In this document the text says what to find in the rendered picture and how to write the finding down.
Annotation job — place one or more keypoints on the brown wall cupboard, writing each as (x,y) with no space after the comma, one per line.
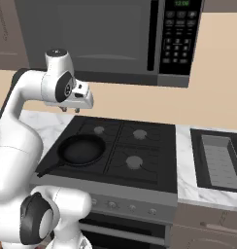
(222,6)

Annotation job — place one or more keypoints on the dark sink with grey basin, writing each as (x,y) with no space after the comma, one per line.
(220,162)

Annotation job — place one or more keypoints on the black frying pan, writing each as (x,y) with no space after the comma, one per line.
(81,151)

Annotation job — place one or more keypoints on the grey stove knob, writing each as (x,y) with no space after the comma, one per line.
(112,205)
(132,208)
(94,201)
(152,211)

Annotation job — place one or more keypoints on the black and grey stove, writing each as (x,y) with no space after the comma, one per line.
(140,181)

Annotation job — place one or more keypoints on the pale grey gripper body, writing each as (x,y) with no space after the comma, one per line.
(82,102)

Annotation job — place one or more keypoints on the brown base cupboard front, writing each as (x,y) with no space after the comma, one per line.
(204,235)

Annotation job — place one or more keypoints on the grey microwave oven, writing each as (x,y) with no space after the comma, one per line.
(101,39)

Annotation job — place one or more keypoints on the brown wall cupboard door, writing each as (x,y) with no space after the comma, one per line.
(8,32)

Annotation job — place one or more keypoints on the black oven door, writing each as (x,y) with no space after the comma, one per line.
(130,230)

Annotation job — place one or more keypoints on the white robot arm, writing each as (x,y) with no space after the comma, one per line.
(16,152)

